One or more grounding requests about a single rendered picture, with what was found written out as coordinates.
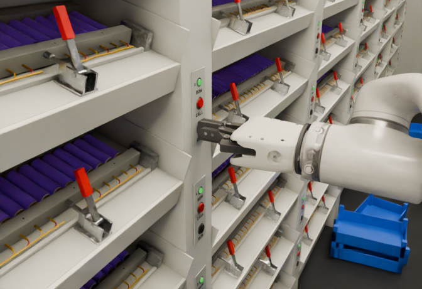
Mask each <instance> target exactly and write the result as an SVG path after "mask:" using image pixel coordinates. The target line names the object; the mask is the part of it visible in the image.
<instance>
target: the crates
mask: <svg viewBox="0 0 422 289"><path fill-rule="evenodd" d="M408 134H409V136H410V137H413V138H419V139H422V124H417V123H411V124H410V127H409V133H408ZM407 210H408V203H404V204H403V206H402V205H398V204H395V203H392V202H388V201H386V200H382V199H379V198H377V197H373V194H369V196H368V198H366V199H365V200H364V201H363V203H361V204H360V205H359V207H358V208H357V209H356V210H355V211H354V212H352V211H349V210H344V205H341V204H340V207H339V212H338V216H337V219H334V220H333V229H332V244H331V250H330V256H331V257H334V258H337V259H343V260H346V261H351V262H354V263H359V264H364V265H367V266H371V267H375V268H380V269H383V270H388V271H392V272H395V273H400V274H401V272H402V268H403V265H404V264H407V263H408V257H409V251H410V249H409V247H406V245H407V240H406V235H407V224H408V218H405V217H406V214H407Z"/></svg>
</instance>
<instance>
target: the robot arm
mask: <svg viewBox="0 0 422 289"><path fill-rule="evenodd" d="M419 113H422V74H419V73H408V74H398V75H392V76H388V77H383V78H380V79H376V80H372V81H370V82H368V83H366V84H365V85H363V86H362V87H361V89H360V90H359V92H358V94H357V97H356V99H355V103H354V108H353V111H352V116H351V119H350V123H349V124H348V125H346V126H340V125H336V124H329V123H321V122H317V121H315V122H313V123H312V124H310V123H306V124H305V125H304V126H303V125H300V124H295V123H291V122H288V121H282V120H279V119H272V118H268V117H253V118H251V119H250V120H248V121H247V122H245V123H233V122H226V123H225V122H223V121H217V120H213V119H206V118H203V119H201V120H200V121H199V122H198V139H199V140H203V141H209V142H212V143H218V144H219V145H220V152H224V153H235V154H234V155H233V156H232V157H231V158H230V163H231V164H233V165H236V166H242V167H246V168H252V169H256V170H264V171H269V172H280V173H294V172H296V174H299V175H302V177H303V178H304V179H307V180H312V181H315V182H320V183H326V184H329V185H334V186H338V187H342V188H347V189H351V190H356V191H360V192H365V193H368V194H373V195H378V196H381V197H387V198H390V199H395V200H400V201H403V202H409V203H412V204H420V203H421V202H422V139H419V138H413V137H410V136H409V134H408V133H409V127H410V124H411V120H412V118H413V117H414V116H415V115H417V114H419ZM230 141H231V142H230Z"/></svg>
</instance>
